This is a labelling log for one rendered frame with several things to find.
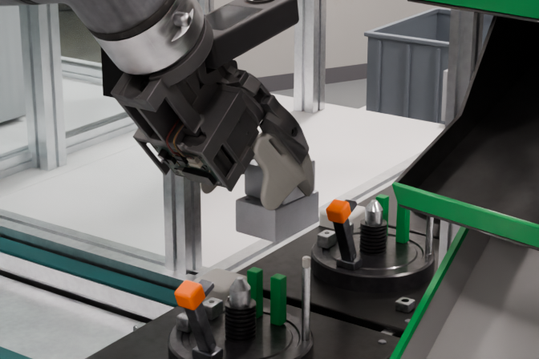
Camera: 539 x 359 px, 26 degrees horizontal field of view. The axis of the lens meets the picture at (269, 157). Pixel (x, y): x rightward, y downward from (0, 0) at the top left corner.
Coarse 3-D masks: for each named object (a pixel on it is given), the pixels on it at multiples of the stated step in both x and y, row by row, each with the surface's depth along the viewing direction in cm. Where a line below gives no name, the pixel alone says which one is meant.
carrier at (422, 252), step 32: (320, 224) 145; (352, 224) 136; (384, 224) 130; (288, 256) 136; (320, 256) 131; (384, 256) 131; (416, 256) 131; (288, 288) 127; (320, 288) 127; (352, 288) 127; (384, 288) 126; (416, 288) 127; (352, 320) 121; (384, 320) 120
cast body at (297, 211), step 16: (256, 176) 98; (256, 192) 99; (240, 208) 99; (256, 208) 98; (288, 208) 98; (304, 208) 100; (240, 224) 99; (256, 224) 98; (272, 224) 97; (288, 224) 98; (304, 224) 100; (272, 240) 98
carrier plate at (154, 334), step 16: (160, 320) 120; (320, 320) 120; (336, 320) 120; (128, 336) 117; (144, 336) 117; (160, 336) 117; (320, 336) 117; (336, 336) 117; (352, 336) 117; (368, 336) 117; (384, 336) 117; (96, 352) 113; (112, 352) 113; (128, 352) 113; (144, 352) 113; (160, 352) 113; (320, 352) 113; (336, 352) 113; (352, 352) 113; (368, 352) 113; (384, 352) 113
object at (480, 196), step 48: (528, 48) 98; (480, 96) 94; (528, 96) 95; (432, 144) 91; (480, 144) 92; (528, 144) 91; (432, 192) 90; (480, 192) 88; (528, 192) 86; (528, 240) 82
